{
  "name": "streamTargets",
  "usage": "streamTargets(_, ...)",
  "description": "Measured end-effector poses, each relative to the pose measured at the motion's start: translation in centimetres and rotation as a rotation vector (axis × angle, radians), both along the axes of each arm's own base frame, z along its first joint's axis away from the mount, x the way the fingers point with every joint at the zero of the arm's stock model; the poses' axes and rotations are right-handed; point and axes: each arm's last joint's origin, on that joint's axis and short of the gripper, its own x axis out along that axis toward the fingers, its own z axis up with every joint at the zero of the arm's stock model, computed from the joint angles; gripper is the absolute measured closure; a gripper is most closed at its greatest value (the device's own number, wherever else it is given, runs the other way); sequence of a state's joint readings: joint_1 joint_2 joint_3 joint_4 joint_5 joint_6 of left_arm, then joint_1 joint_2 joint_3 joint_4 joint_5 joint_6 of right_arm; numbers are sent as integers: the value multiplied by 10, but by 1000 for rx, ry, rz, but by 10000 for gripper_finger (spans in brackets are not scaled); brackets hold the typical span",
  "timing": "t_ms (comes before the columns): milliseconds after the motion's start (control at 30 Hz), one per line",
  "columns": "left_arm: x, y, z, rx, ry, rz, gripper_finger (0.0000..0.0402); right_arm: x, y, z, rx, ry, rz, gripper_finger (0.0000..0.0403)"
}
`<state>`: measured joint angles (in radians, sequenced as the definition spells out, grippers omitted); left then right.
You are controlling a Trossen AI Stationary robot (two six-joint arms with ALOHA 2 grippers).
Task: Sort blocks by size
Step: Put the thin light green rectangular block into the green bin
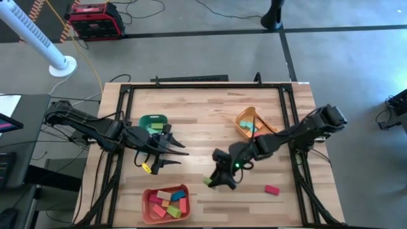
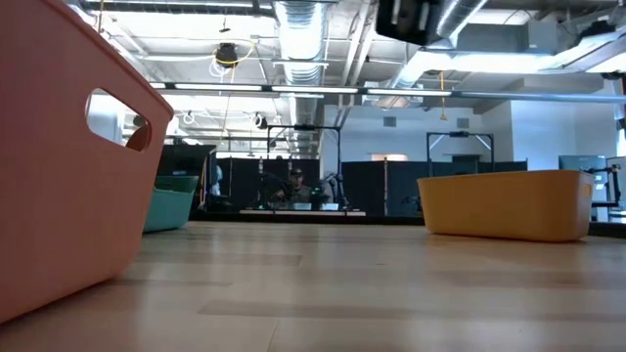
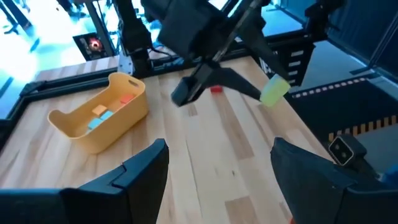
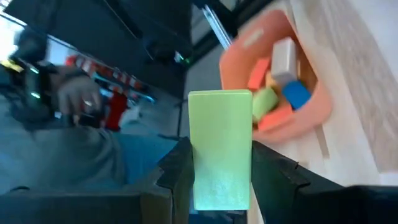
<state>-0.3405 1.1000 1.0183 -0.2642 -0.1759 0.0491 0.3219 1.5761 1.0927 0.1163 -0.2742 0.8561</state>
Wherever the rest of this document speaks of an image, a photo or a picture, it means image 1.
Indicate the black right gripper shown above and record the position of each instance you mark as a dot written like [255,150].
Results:
[232,159]

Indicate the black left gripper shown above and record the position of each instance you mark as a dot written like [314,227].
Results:
[146,141]

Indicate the green wooden block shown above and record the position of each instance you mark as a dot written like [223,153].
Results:
[156,125]
[174,211]
[207,180]

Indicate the light teal wooden block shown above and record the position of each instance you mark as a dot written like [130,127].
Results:
[152,130]

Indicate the teal plastic bin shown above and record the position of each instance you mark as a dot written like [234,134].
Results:
[146,121]

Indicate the natural wooden block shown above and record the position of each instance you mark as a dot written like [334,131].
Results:
[163,194]

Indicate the blue wooden block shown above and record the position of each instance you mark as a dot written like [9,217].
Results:
[178,195]

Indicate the coral red wooden block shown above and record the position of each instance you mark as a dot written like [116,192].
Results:
[272,190]
[182,205]
[159,210]

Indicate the crimson wooden block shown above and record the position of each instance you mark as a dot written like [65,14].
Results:
[155,199]

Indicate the small orange wooden cube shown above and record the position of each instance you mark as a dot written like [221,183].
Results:
[259,124]
[165,203]

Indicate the small coral red cube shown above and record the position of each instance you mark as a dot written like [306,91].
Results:
[257,134]

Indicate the salmon plastic bin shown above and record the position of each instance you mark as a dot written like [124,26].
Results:
[147,208]

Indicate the yellow plastic bin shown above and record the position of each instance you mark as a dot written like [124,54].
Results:
[240,118]

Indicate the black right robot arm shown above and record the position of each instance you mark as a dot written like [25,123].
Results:
[302,130]

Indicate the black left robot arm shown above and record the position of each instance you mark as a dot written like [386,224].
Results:
[92,125]

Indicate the black power strip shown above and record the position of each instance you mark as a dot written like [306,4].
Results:
[190,78]

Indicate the grey desk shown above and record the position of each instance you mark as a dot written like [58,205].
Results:
[31,133]

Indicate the red and black toolbox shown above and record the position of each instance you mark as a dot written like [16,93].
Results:
[95,22]

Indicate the monitor with blue screen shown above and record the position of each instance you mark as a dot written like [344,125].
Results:
[6,168]

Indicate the tablet with pink screen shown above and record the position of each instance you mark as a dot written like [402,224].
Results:
[8,124]

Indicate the black stand base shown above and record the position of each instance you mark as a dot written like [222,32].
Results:
[273,17]

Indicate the black mat orange stripes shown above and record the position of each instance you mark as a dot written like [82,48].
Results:
[52,31]

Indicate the white tower fan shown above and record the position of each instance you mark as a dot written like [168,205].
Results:
[31,31]

